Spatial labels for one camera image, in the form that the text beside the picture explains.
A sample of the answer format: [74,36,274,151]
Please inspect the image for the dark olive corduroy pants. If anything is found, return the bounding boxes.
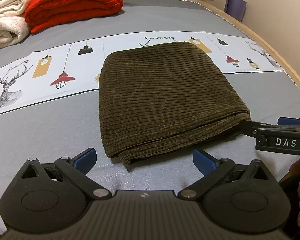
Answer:
[99,42,250,166]

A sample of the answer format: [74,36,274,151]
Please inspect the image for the cream folded blanket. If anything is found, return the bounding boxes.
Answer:
[0,0,32,49]

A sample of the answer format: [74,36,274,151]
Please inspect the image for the red folded quilt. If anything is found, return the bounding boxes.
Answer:
[24,0,123,34]

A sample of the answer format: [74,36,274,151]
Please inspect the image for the wooden bed frame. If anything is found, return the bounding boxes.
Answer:
[197,0,300,98]

